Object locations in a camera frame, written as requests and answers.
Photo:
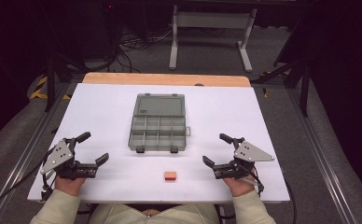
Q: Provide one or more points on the grey plastic compartment box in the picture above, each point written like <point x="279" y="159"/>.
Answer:
<point x="159" y="124"/>

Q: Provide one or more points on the yellow black floor tape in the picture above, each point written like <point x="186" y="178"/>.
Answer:
<point x="265" y="92"/>
<point x="39" y="93"/>

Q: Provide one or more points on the white metal stand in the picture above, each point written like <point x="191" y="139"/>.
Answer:
<point x="213" y="20"/>

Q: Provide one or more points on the dark equipment with red light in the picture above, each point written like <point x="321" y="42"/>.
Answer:
<point x="103" y="28"/>

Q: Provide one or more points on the aluminium rail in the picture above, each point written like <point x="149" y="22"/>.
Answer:
<point x="30" y="146"/>
<point x="319" y="149"/>

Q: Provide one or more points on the person's torso cream clothing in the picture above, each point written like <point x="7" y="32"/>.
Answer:
<point x="176" y="216"/>

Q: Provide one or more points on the person's right hand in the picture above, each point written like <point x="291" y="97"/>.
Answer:
<point x="241" y="187"/>

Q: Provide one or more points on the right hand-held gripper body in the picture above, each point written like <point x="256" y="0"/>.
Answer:
<point x="250" y="154"/>

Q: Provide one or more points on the person's left hand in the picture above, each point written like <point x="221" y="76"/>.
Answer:
<point x="68" y="186"/>

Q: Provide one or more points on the wooden table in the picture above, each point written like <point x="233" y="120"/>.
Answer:
<point x="157" y="79"/>

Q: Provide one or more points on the small orange block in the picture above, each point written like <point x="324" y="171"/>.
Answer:
<point x="170" y="175"/>

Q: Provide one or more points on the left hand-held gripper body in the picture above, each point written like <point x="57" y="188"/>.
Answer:
<point x="58" y="155"/>

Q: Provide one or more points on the black metal stand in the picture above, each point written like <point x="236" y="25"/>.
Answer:
<point x="304" y="90"/>
<point x="50" y="84"/>

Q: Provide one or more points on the white board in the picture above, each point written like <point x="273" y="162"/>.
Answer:
<point x="107" y="118"/>

